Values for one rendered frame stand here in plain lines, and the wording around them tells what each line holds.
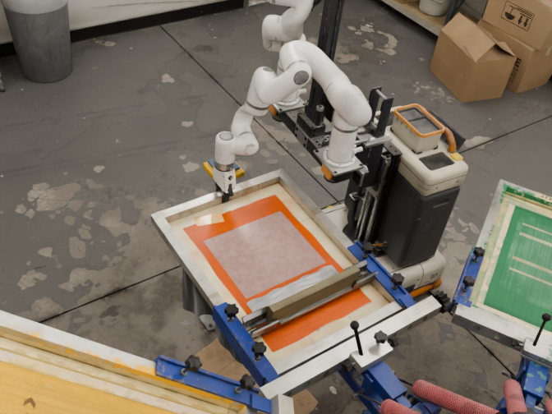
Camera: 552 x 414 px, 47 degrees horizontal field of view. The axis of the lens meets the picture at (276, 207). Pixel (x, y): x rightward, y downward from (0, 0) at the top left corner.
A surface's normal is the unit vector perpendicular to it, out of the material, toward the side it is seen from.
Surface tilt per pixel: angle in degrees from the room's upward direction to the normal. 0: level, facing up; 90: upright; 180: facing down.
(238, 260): 1
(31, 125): 0
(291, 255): 1
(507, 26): 91
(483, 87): 90
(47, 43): 93
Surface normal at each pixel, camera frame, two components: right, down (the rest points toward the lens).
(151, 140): 0.10, -0.73
